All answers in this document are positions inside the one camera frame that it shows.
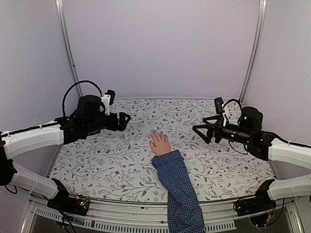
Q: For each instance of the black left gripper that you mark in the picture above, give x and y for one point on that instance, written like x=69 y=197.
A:
x=115 y=126

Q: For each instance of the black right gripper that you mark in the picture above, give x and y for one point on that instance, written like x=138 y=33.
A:
x=217 y=126

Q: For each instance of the clear nail polish bottle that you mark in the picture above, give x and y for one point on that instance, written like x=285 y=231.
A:
x=127 y=139

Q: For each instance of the blue checkered sleeve forearm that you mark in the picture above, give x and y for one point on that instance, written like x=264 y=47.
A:
x=184 y=212

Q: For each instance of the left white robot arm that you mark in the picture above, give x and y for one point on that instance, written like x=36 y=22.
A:
x=91 y=116

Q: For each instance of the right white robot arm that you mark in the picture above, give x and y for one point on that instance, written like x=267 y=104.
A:
x=263 y=145

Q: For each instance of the person's bare hand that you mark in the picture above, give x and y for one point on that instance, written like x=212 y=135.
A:
x=160 y=144

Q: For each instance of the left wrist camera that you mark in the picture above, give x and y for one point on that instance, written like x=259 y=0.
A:
x=107 y=100

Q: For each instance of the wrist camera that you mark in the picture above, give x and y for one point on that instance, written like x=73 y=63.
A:
x=221 y=109
x=107 y=100

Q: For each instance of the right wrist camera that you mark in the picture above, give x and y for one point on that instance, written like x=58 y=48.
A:
x=221 y=109

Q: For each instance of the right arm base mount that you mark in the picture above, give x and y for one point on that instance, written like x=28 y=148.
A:
x=260 y=202

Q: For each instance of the front aluminium rail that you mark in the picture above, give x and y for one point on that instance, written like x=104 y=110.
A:
x=105 y=216

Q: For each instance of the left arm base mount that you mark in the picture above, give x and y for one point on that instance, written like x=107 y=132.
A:
x=77 y=205

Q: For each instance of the left aluminium frame post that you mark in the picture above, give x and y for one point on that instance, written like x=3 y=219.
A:
x=65 y=37

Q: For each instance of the aluminium frame post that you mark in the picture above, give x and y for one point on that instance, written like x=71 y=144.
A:
x=65 y=37
x=254 y=50

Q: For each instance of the right aluminium frame post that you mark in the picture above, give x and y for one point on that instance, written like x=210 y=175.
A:
x=254 y=50

